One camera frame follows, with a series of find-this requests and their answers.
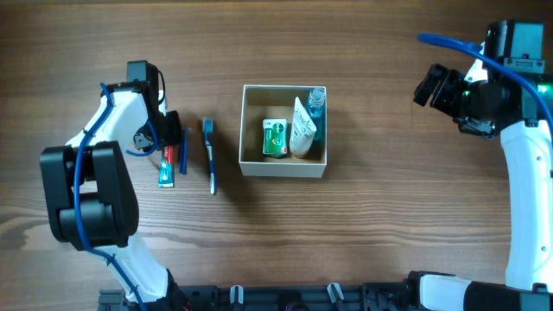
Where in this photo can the red green toothpaste tube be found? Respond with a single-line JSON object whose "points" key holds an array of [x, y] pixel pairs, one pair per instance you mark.
{"points": [[166, 174]]}

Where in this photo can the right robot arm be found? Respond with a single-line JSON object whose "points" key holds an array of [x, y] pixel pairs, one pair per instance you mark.
{"points": [[506, 94]]}

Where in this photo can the blue mouthwash bottle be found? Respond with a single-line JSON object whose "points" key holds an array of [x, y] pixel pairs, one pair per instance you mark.
{"points": [[316, 107]]}

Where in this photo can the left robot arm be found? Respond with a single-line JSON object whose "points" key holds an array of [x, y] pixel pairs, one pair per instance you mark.
{"points": [[91, 202]]}

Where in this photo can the white cardboard box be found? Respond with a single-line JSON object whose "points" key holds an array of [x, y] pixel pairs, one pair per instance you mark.
{"points": [[260, 102]]}

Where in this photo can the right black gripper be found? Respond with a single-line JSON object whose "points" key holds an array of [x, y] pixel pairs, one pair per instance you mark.
{"points": [[446, 92]]}

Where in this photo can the blue razor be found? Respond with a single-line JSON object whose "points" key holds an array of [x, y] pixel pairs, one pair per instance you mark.
{"points": [[184, 151]]}

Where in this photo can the white cream tube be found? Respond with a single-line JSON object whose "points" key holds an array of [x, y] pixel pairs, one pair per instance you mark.
{"points": [[303, 131]]}

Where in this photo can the green soap box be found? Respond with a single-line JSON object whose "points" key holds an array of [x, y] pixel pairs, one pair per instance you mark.
{"points": [[275, 138]]}

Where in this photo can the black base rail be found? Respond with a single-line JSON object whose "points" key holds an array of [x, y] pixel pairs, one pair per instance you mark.
{"points": [[367, 296]]}

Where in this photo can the blue white toothbrush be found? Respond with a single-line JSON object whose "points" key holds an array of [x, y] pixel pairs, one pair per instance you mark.
{"points": [[207, 129]]}

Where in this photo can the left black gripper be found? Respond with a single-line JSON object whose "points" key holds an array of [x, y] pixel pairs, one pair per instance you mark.
{"points": [[174, 128]]}

